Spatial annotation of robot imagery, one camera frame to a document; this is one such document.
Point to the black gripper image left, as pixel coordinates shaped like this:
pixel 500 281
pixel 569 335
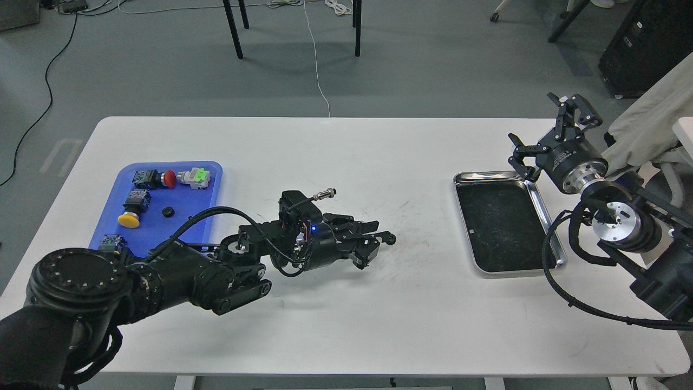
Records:
pixel 308 237

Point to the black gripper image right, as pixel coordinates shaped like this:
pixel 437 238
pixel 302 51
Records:
pixel 568 154

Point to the silver metal tray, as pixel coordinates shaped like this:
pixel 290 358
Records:
pixel 505 221

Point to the blue plastic tray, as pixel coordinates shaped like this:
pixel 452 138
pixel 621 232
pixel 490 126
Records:
pixel 154 228

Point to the beige cloth cover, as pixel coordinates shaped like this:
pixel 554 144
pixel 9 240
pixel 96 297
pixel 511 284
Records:
pixel 644 130

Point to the black equipment case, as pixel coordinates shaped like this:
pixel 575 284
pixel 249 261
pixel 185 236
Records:
pixel 654 37

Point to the black chair leg right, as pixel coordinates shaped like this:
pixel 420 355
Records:
pixel 356 22

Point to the black chair leg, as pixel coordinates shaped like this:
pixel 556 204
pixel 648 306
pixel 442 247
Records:
pixel 356 22
pixel 232 24

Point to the black chair leg left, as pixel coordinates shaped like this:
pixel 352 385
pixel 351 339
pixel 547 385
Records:
pixel 232 24

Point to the green white switch module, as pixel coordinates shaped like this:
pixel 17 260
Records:
pixel 196 178

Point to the red push button switch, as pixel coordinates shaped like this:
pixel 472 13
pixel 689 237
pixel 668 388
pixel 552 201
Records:
pixel 154 179

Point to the yellow push button switch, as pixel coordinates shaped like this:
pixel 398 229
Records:
pixel 136 203

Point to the green push button switch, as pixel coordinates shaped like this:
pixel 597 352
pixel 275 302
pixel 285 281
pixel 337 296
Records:
pixel 112 244

